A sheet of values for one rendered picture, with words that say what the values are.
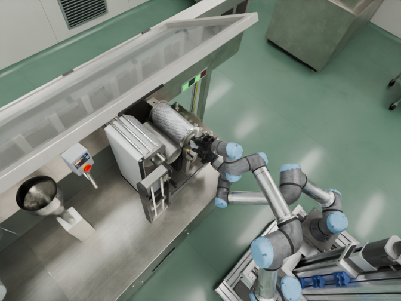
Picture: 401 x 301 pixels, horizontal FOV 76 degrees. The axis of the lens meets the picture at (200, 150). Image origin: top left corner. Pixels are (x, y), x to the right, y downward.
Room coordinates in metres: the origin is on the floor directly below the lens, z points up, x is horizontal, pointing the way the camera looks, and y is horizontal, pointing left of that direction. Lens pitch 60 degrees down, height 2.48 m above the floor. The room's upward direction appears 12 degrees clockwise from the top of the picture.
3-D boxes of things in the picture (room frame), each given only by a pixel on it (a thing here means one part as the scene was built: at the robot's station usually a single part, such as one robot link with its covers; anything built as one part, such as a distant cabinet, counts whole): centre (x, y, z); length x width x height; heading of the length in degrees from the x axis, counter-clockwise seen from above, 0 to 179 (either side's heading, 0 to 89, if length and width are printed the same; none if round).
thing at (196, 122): (1.03, 0.12, 1.00); 0.40 x 0.16 x 0.06; 58
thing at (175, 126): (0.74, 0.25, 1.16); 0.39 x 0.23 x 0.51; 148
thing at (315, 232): (0.56, -0.89, 0.87); 0.15 x 0.15 x 0.10
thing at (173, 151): (0.75, 0.25, 1.18); 0.26 x 0.12 x 0.12; 58
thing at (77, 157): (0.34, 0.40, 1.66); 0.07 x 0.07 x 0.10; 65
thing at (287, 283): (0.15, -0.60, 0.98); 0.13 x 0.12 x 0.14; 123
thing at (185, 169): (0.74, 0.06, 1.05); 0.06 x 0.05 x 0.31; 58
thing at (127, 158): (0.59, 0.39, 1.17); 0.34 x 0.05 x 0.54; 58
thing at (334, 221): (0.57, -0.89, 0.98); 0.13 x 0.12 x 0.14; 0
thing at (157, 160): (0.56, 0.19, 1.34); 0.06 x 0.06 x 0.06; 58
